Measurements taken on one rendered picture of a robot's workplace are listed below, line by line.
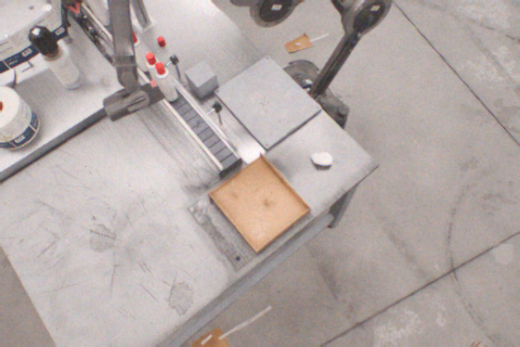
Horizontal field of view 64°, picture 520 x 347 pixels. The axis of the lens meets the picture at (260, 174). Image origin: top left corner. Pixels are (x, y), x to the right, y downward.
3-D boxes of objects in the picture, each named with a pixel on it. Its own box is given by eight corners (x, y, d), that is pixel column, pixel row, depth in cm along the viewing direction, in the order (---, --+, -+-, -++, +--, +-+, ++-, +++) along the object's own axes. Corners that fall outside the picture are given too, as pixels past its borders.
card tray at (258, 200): (208, 194, 161) (206, 190, 157) (260, 155, 166) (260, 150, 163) (256, 253, 151) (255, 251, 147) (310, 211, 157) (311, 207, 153)
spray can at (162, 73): (162, 96, 173) (149, 64, 154) (173, 89, 174) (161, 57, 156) (169, 104, 172) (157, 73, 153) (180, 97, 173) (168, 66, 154)
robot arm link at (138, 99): (152, 105, 120) (143, 86, 118) (130, 114, 119) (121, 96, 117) (152, 103, 127) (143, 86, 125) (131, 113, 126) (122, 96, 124)
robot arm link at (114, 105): (131, 70, 114) (129, 65, 121) (91, 87, 112) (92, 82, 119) (150, 109, 119) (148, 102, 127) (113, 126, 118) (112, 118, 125)
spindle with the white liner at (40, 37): (58, 80, 178) (19, 30, 151) (77, 69, 180) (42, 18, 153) (69, 93, 175) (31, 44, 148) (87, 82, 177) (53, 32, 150)
